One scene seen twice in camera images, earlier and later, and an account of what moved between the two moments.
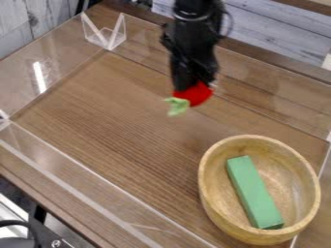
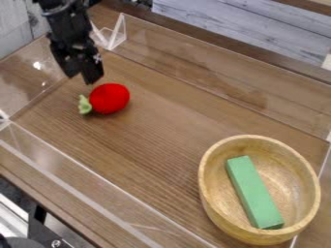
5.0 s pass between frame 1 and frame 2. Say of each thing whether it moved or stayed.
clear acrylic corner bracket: stayed
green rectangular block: stayed
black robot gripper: moved
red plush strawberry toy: moved
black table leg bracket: stayed
